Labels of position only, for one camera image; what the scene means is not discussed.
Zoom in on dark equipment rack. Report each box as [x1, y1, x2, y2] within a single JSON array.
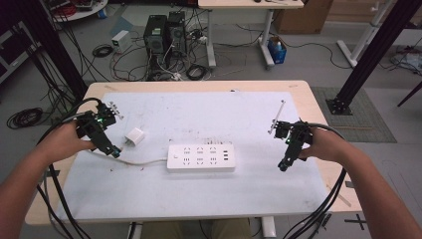
[[0, 21, 38, 85]]

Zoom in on person's left hand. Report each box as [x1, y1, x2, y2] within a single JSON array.
[[38, 120, 98, 165]]

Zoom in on white charger adapter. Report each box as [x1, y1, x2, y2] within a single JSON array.
[[124, 126, 146, 146]]

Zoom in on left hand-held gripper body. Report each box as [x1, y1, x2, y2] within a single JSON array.
[[76, 101, 124, 139]]

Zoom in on gripper black cables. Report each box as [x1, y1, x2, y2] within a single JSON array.
[[35, 97, 103, 239], [283, 121, 348, 239]]

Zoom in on right gripper black cables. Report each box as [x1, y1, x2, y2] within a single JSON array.
[[283, 121, 348, 239]]

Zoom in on person's right hand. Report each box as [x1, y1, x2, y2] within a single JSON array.
[[300, 126, 353, 167]]

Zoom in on small white box device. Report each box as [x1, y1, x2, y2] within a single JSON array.
[[110, 29, 133, 55]]

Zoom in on grey floor mat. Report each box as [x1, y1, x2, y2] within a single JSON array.
[[311, 86, 398, 144]]

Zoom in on pale blue table mat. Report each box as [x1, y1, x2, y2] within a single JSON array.
[[55, 91, 330, 223]]

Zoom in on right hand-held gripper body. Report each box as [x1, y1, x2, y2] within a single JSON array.
[[267, 99, 314, 147]]

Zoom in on brown cardboard box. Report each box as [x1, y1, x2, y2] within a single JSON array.
[[273, 0, 334, 35]]

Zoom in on white power strip cable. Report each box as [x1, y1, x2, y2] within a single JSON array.
[[87, 148, 169, 167]]

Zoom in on left gripper black cables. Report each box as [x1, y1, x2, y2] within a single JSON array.
[[35, 97, 103, 239]]

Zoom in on black metal post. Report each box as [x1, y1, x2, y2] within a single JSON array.
[[14, 0, 90, 101], [325, 0, 422, 117]]

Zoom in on black computer tower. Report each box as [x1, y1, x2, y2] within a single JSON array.
[[166, 10, 188, 58], [142, 14, 169, 56]]

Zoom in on round white table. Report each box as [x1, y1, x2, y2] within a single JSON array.
[[42, 0, 109, 23]]

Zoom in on white metal stand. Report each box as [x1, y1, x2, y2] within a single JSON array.
[[335, 0, 396, 69]]

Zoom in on white power strip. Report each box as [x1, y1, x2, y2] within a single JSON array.
[[166, 141, 237, 174]]

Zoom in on coiled black cable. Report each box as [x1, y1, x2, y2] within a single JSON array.
[[92, 43, 114, 59], [185, 64, 210, 82], [6, 107, 45, 130]]

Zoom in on long black floor cable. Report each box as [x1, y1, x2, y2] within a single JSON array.
[[212, 23, 353, 70]]

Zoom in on blue box with bottle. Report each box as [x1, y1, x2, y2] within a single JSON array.
[[267, 35, 288, 65]]

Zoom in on wooden desk with white legs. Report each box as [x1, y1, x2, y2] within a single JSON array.
[[197, 0, 305, 70]]

